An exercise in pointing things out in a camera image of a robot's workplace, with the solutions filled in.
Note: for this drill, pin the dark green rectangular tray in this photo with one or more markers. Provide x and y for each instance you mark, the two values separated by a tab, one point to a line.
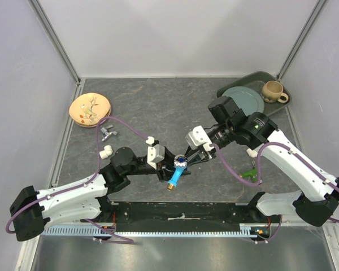
256	81

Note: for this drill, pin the white pvc elbow right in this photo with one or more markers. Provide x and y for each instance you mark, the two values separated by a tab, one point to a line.
252	153

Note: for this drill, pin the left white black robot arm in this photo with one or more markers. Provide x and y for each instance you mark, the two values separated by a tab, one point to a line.
33	211

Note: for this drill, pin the teal round plate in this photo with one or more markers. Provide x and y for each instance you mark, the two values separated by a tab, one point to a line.
246	99

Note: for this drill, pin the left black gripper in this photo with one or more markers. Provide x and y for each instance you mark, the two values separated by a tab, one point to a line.
164	169

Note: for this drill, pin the green water faucet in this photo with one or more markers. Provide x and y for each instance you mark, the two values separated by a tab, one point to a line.
251	174

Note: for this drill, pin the blue water faucet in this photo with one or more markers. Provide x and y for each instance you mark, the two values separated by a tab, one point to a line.
180	163

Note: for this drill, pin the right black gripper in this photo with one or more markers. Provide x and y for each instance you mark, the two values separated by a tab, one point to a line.
201	156

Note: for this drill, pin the orange bird pattern plate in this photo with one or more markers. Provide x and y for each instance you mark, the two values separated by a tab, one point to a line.
89	108

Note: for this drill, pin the silver metal faucet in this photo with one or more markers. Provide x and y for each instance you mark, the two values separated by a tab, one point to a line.
107	132

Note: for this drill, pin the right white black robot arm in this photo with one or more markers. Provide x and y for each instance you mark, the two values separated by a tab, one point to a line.
318	195

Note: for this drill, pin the beige ceramic mug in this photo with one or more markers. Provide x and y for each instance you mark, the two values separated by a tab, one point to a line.
273	91

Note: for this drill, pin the white pvc elbow left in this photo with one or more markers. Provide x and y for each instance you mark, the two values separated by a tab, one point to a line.
106	152

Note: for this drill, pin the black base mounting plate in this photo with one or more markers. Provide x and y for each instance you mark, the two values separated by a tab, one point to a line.
178	217

